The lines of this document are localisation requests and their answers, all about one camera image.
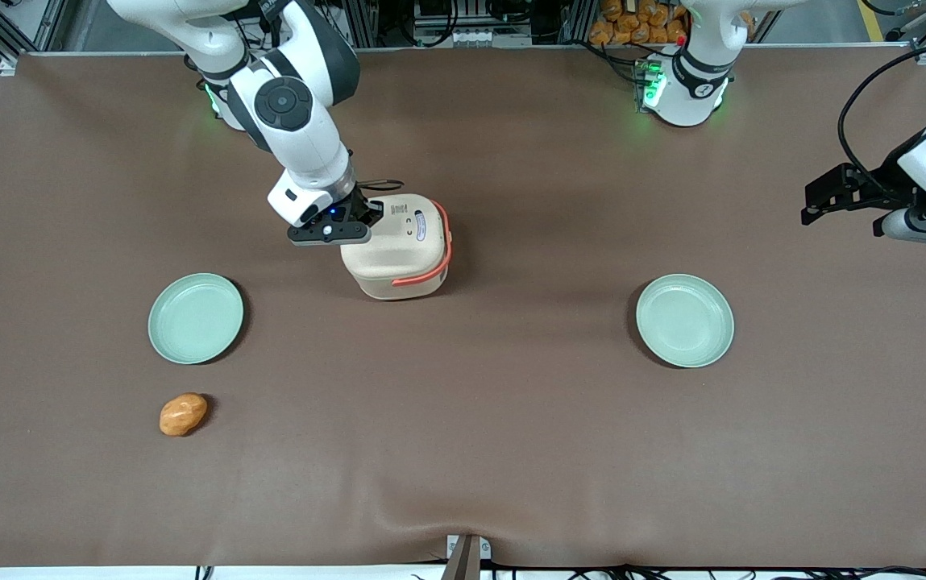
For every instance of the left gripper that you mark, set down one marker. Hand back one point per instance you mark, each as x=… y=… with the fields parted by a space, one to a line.
x=886 y=172

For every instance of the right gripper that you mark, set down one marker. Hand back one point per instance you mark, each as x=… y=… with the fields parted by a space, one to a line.
x=363 y=211

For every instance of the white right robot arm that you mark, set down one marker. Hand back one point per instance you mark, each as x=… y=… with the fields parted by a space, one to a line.
x=301 y=121

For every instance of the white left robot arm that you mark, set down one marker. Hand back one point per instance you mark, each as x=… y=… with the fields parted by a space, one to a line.
x=692 y=76

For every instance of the light green round plate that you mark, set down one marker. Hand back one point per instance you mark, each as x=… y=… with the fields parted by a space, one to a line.
x=684 y=321
x=195 y=318

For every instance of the white power strip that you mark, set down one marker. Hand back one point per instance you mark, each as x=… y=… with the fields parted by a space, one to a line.
x=462 y=37

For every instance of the brown table mat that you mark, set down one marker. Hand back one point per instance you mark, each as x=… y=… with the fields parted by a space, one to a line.
x=462 y=419

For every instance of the bag of orange breads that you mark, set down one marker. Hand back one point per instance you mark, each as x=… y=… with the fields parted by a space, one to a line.
x=632 y=22

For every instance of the orange-brown potato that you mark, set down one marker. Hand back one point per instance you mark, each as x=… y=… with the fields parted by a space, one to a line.
x=183 y=414

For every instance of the metal table clamp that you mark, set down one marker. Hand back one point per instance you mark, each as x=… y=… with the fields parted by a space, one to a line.
x=466 y=556

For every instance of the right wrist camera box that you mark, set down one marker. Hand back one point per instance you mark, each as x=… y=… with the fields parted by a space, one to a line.
x=330 y=234

